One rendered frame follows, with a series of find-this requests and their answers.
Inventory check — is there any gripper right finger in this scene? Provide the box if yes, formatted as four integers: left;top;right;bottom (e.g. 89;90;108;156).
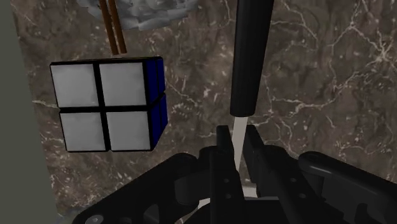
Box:
242;123;397;224

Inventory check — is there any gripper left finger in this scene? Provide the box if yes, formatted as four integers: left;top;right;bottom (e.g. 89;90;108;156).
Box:
71;125;245;224

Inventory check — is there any black-handled knife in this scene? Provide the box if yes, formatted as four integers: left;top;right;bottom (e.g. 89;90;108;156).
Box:
229;0;275;172

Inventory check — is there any white and blue puzzle cube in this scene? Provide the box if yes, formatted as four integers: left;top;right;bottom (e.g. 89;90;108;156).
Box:
49;56;169;153

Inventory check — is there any brown wooden chopstick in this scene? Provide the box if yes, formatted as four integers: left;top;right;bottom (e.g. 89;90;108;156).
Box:
107;0;128;55
98;0;120;56

